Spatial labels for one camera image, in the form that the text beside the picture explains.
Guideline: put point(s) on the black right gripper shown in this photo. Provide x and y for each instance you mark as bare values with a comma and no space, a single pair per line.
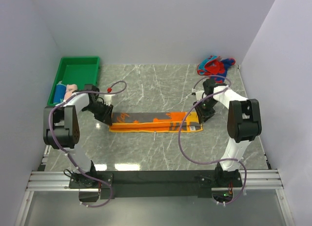
203,115

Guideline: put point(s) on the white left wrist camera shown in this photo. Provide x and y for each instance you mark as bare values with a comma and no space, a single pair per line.
108,98

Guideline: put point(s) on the green plastic tray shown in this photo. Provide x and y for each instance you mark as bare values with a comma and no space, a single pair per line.
76,70

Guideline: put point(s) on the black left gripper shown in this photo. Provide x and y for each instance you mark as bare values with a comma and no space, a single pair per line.
108,120

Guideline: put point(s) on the aluminium rail frame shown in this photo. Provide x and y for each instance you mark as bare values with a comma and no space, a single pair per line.
263,179

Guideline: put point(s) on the pink rolled towel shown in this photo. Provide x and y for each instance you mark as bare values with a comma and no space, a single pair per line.
70,89

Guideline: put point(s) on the orange and grey towel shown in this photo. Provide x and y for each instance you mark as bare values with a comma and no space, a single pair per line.
159,122

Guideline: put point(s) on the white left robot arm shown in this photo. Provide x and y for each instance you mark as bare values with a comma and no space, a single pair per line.
61,129

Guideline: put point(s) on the red and blue crumpled towel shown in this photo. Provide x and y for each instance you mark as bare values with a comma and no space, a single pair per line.
215,65

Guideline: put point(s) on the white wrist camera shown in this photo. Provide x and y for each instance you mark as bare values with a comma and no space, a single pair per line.
108,98
198,94

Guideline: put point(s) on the blue rolled towel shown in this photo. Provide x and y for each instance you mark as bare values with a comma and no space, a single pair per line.
59,94

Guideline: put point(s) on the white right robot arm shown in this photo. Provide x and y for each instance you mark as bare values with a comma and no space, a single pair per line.
243,123

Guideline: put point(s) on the black base beam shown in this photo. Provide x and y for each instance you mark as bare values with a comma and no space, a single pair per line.
131,184

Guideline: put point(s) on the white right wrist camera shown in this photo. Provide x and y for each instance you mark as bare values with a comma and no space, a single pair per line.
198,94

